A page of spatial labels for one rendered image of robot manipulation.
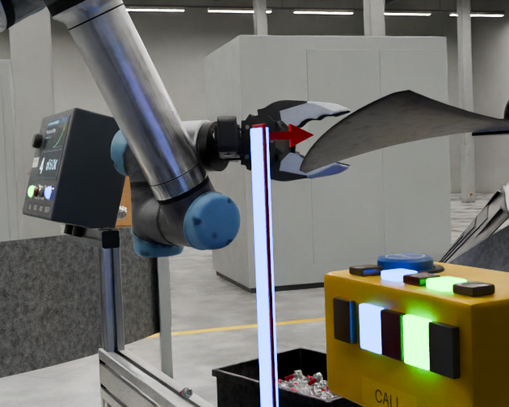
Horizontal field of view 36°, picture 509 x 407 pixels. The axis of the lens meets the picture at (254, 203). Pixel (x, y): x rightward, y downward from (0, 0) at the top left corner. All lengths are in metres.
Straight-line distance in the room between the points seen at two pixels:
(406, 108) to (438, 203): 6.78
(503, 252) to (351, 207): 6.27
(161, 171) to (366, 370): 0.53
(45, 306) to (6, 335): 0.15
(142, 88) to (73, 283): 1.64
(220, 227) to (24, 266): 1.51
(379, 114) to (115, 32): 0.35
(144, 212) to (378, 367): 0.65
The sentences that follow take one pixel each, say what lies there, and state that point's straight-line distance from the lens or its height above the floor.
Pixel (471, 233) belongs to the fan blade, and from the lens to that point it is 1.10.
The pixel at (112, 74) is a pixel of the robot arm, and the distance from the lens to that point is 0.99.
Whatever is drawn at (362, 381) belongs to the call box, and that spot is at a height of 1.00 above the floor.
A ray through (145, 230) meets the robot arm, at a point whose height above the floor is 1.06.
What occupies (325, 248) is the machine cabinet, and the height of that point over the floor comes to 0.36.
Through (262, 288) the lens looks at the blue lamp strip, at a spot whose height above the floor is 1.03.
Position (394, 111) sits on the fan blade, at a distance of 0.82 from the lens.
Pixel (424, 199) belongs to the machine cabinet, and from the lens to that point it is 7.52.
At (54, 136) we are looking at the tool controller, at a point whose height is 1.21.
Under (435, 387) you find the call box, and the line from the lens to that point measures 0.49.
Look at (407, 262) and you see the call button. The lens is 0.56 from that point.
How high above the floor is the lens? 1.15
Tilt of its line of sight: 3 degrees down
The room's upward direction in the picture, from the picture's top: 2 degrees counter-clockwise
